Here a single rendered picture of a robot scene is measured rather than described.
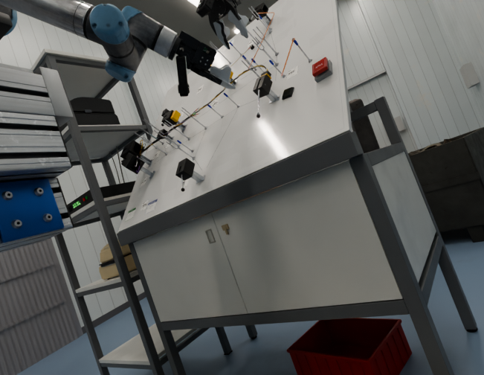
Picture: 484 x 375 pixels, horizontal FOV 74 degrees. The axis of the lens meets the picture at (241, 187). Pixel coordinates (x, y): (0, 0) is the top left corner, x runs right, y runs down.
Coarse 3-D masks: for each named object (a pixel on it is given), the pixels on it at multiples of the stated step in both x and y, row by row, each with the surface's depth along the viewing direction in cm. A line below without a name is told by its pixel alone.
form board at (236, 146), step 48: (288, 0) 147; (336, 0) 120; (240, 48) 159; (288, 48) 125; (336, 48) 104; (192, 96) 173; (240, 96) 134; (336, 96) 92; (192, 144) 144; (240, 144) 116; (288, 144) 97; (144, 192) 155; (192, 192) 123
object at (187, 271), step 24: (144, 240) 147; (168, 240) 138; (192, 240) 129; (216, 240) 121; (144, 264) 151; (168, 264) 140; (192, 264) 131; (216, 264) 123; (168, 288) 143; (192, 288) 134; (216, 288) 125; (168, 312) 146; (192, 312) 137; (216, 312) 128; (240, 312) 120
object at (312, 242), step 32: (288, 192) 100; (320, 192) 94; (352, 192) 88; (224, 224) 117; (256, 224) 109; (288, 224) 102; (320, 224) 95; (352, 224) 90; (256, 256) 111; (288, 256) 104; (320, 256) 97; (352, 256) 91; (384, 256) 86; (256, 288) 114; (288, 288) 106; (320, 288) 99; (352, 288) 93; (384, 288) 88
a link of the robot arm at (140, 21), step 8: (128, 8) 85; (128, 16) 85; (136, 16) 86; (144, 16) 87; (136, 24) 86; (144, 24) 86; (152, 24) 87; (160, 24) 89; (136, 32) 86; (144, 32) 87; (152, 32) 87; (160, 32) 88; (144, 40) 87; (152, 40) 88; (152, 48) 90
